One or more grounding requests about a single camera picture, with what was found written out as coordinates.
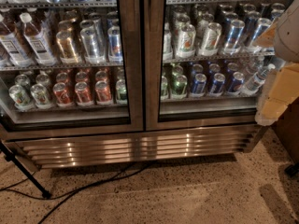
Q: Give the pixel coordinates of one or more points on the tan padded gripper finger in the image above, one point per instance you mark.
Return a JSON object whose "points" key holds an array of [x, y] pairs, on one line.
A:
{"points": [[280, 89]]}

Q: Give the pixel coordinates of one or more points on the glass fridge door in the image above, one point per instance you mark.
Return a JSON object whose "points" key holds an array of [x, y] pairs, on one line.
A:
{"points": [[75, 120], [162, 17]]}

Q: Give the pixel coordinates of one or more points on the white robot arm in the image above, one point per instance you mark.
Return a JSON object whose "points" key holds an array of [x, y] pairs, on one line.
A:
{"points": [[283, 35]]}

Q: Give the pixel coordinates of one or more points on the stainless fridge base grille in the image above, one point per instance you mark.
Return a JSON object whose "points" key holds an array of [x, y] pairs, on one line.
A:
{"points": [[55, 153]]}

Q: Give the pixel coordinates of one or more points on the clear water bottle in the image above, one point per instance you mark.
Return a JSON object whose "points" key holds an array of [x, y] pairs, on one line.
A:
{"points": [[257, 80]]}

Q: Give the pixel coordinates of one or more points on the dark wooden cabinet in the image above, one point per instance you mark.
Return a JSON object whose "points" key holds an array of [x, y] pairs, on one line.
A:
{"points": [[287, 130]]}

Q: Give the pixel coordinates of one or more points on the blue silver tall can right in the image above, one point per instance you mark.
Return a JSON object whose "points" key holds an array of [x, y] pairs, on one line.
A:
{"points": [[260, 26]]}

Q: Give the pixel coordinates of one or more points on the white tall can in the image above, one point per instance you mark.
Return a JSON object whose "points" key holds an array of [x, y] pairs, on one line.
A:
{"points": [[210, 40], [186, 34]]}

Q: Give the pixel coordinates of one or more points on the green can right compartment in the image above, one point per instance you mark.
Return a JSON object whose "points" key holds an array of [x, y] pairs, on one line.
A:
{"points": [[179, 87]]}

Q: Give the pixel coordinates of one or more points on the green can compartment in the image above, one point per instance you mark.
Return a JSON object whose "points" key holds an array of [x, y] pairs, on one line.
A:
{"points": [[179, 87], [121, 92]]}

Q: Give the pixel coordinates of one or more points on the green can left compartment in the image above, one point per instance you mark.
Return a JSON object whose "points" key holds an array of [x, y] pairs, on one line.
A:
{"points": [[121, 92]]}

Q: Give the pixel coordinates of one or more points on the red can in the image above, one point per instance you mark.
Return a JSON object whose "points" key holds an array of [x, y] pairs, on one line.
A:
{"points": [[103, 93], [63, 95], [83, 93]]}

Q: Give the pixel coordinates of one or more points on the gold tall can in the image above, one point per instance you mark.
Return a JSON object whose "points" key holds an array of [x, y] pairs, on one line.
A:
{"points": [[68, 47]]}

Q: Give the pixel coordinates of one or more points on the green white can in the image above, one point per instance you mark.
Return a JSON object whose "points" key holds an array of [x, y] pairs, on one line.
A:
{"points": [[20, 97], [41, 96]]}

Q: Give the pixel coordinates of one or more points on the tea bottle white label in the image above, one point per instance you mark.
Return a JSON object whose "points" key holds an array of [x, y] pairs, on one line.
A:
{"points": [[38, 40]]}

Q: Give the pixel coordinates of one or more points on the green white can far left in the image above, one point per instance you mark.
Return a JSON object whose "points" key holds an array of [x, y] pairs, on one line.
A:
{"points": [[20, 97]]}

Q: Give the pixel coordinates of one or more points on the tea bottle far left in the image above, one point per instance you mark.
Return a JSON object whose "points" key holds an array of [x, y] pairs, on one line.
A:
{"points": [[14, 43]]}

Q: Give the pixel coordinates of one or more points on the black tripod leg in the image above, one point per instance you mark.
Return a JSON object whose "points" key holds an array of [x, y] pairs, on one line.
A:
{"points": [[10, 156]]}

